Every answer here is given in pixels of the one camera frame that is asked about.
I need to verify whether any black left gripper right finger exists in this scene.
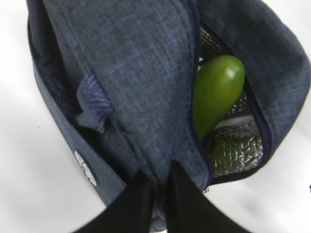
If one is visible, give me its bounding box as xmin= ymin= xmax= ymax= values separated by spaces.
xmin=165 ymin=161 xmax=293 ymax=233

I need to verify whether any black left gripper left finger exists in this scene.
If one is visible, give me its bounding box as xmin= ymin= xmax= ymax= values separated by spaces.
xmin=0 ymin=169 xmax=156 ymax=233

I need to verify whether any green cucumber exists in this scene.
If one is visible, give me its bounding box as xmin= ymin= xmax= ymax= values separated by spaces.
xmin=192 ymin=55 xmax=245 ymax=140

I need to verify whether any dark blue lunch bag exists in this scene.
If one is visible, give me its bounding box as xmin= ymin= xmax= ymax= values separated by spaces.
xmin=26 ymin=0 xmax=311 ymax=233

